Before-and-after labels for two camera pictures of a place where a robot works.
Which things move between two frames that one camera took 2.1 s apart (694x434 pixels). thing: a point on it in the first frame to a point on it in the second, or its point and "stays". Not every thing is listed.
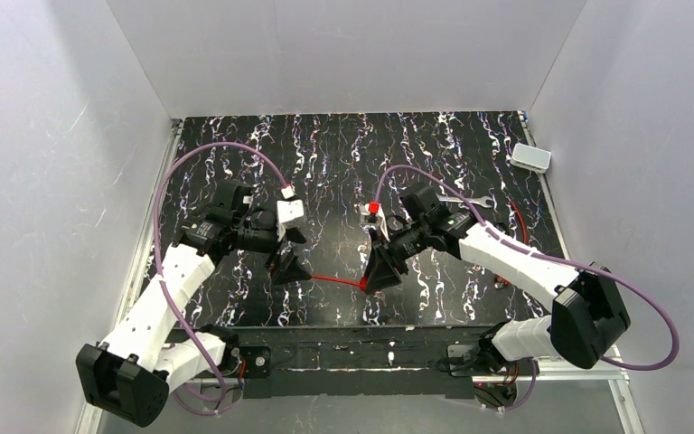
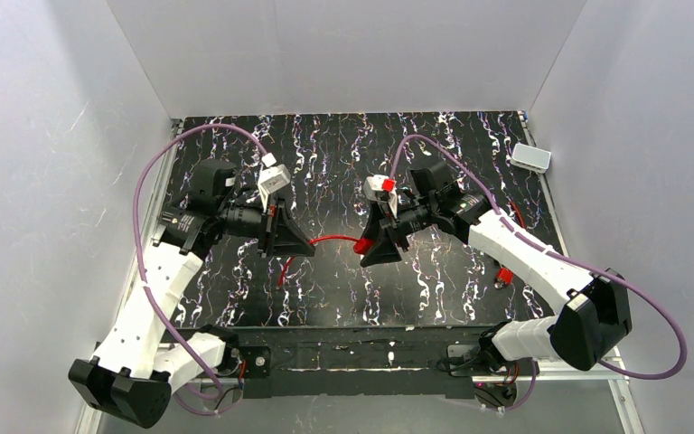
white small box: (530, 157) stays
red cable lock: (362, 284) to (362, 246)
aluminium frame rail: (88, 421) stays
